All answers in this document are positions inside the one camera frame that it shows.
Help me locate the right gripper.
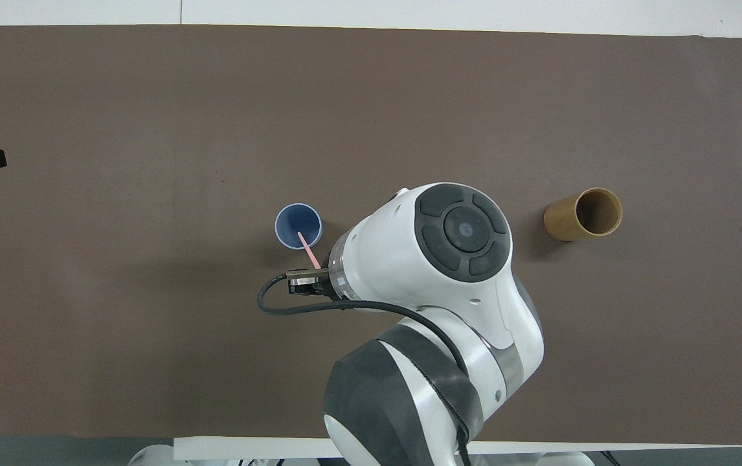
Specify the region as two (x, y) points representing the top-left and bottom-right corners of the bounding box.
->
(287, 254), (341, 302)

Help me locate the pink chopstick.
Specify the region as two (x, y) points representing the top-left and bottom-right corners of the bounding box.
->
(297, 232), (322, 270)

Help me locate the blue cup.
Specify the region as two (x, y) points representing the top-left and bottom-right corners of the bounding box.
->
(274, 203), (324, 250)

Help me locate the black cable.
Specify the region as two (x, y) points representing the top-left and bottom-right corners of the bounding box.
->
(257, 272), (474, 466)

